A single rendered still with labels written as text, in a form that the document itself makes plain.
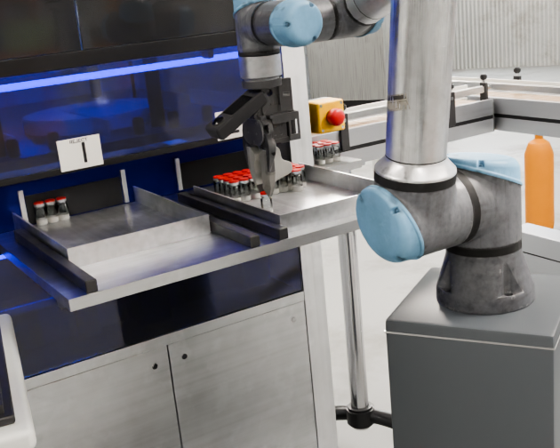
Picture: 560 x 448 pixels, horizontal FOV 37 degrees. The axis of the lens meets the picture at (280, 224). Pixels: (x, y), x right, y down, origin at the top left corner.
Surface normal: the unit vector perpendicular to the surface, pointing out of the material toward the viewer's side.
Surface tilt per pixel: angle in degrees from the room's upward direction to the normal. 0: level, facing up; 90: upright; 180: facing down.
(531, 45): 90
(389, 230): 98
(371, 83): 90
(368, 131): 90
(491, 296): 72
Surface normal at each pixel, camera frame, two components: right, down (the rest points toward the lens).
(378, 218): -0.84, 0.34
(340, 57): -0.44, 0.29
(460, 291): -0.68, -0.04
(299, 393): 0.53, 0.18
